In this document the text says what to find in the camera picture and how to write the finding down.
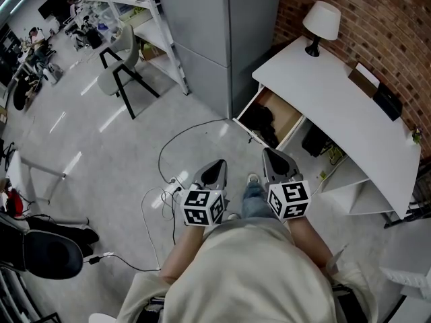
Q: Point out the brown box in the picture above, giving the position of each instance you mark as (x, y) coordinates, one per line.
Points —
(362, 81)

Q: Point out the person's left forearm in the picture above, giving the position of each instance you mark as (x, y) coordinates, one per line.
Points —
(182, 254)

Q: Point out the white table lamp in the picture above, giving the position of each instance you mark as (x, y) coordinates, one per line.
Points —
(321, 19)

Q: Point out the black wall monitor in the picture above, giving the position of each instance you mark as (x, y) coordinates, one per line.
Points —
(54, 3)

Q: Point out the person's white shoe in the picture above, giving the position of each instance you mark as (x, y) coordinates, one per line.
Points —
(253, 178)
(233, 216)

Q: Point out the black bag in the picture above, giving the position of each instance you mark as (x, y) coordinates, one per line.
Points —
(67, 229)

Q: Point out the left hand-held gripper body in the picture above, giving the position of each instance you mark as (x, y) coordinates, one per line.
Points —
(202, 207)

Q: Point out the red cloth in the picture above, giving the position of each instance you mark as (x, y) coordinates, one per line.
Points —
(15, 200)

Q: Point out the person's right forearm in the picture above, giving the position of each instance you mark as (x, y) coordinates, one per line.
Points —
(309, 241)

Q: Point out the black box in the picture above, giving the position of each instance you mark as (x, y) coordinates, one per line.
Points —
(387, 103)

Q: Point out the white cabinet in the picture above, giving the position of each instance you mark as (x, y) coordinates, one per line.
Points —
(410, 257)

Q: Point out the person's cream shirt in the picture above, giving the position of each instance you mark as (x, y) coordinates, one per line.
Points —
(249, 274)

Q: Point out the black computer case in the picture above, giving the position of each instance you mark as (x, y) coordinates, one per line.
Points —
(314, 141)

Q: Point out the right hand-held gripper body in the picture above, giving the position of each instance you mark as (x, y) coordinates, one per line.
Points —
(291, 198)

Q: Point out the grey refrigerator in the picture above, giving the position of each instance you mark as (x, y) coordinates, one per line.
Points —
(208, 29)

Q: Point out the black metal rack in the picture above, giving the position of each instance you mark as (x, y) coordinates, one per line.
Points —
(421, 194)

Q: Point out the grey chair with black legs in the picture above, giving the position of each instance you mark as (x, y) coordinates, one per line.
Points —
(124, 66)

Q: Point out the white shelving rack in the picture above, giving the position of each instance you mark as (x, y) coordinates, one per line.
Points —
(151, 32)

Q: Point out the white power strip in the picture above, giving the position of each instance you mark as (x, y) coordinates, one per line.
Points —
(176, 182)

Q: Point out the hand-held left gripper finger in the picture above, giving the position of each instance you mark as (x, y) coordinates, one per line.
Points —
(203, 175)
(222, 178)

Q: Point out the white floor appliance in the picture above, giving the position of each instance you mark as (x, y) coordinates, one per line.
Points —
(53, 74)

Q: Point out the cardboard box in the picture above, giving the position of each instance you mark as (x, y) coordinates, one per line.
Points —
(149, 50)

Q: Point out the black power adapter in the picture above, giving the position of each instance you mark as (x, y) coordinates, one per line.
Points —
(92, 259)

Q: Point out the person's jeans leg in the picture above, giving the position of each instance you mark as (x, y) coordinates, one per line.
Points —
(254, 202)

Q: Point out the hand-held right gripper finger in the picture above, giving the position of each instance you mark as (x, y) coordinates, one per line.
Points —
(291, 168)
(270, 167)

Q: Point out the white desk drawer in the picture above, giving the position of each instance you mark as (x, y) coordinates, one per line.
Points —
(286, 114)

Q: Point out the white table frame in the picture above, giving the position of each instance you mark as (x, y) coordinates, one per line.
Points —
(33, 167)

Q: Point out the black office chair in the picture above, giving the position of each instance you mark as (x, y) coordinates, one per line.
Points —
(50, 254)

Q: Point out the small potted plant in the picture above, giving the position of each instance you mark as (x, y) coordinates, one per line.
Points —
(417, 136)

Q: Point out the white desk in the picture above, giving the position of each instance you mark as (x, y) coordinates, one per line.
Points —
(330, 106)

